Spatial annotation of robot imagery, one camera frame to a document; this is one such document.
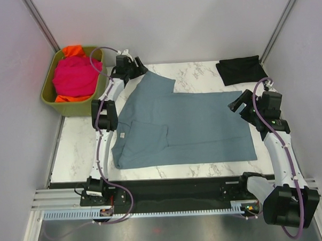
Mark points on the folded black t-shirt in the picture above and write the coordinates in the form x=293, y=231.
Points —
x=240, y=70

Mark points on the white slotted cable duct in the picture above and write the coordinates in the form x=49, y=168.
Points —
x=254, y=208

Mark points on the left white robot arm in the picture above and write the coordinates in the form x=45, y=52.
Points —
x=104, y=120

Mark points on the left aluminium frame post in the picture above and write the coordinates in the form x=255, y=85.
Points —
x=32, y=8

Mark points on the aluminium extrusion rail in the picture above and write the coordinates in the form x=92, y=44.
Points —
x=52, y=200

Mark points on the orange t-shirt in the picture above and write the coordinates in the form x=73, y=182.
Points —
x=72, y=51

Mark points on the aluminium frame post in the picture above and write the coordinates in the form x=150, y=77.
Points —
x=277, y=30
x=32, y=8

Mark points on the olive green plastic bin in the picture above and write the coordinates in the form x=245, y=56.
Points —
x=78, y=109

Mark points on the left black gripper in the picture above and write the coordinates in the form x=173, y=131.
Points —
x=140, y=70

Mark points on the right aluminium frame post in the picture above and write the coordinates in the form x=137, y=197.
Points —
x=277, y=30

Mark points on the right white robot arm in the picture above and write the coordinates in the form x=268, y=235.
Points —
x=288, y=202

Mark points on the blue-grey t-shirt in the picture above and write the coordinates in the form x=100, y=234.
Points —
x=158, y=127

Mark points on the magenta t-shirt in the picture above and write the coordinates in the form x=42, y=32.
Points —
x=95, y=67

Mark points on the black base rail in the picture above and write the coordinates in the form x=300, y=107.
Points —
x=171, y=205

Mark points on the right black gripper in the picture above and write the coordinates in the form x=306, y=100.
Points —
x=246, y=96

